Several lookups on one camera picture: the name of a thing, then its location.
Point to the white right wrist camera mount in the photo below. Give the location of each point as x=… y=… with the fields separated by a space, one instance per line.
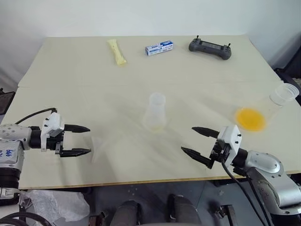
x=231 y=139

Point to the black object beside table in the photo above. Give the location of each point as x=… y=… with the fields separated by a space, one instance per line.
x=5 y=101

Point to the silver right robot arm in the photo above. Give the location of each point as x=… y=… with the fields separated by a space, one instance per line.
x=270 y=171

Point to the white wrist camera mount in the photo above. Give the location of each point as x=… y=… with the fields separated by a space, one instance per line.
x=231 y=139
x=54 y=121

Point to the crumpled clear plastic bag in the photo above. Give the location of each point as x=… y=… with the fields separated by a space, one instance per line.
x=56 y=203

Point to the yellow plastic packet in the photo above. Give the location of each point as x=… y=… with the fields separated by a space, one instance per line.
x=116 y=51

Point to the translucent plastic bottle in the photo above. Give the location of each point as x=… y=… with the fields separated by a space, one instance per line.
x=155 y=113

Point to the clear cup with orange liquid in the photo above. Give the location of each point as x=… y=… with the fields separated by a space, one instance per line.
x=251 y=118

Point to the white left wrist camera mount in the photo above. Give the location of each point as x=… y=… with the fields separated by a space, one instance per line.
x=54 y=121

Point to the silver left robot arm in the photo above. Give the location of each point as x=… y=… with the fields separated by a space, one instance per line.
x=14 y=134

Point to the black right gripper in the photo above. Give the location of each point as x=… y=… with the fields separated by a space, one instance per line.
x=221 y=153

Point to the grey handheld remote controller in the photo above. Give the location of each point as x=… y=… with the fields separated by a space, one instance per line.
x=210 y=48

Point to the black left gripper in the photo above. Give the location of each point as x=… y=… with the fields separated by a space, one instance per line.
x=56 y=141

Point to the blue and white box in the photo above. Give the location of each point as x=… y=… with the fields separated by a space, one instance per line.
x=160 y=47

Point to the dark rounded shape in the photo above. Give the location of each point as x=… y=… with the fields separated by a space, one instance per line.
x=184 y=210
x=128 y=213

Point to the clear plastic funnel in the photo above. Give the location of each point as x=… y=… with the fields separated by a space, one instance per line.
x=98 y=147

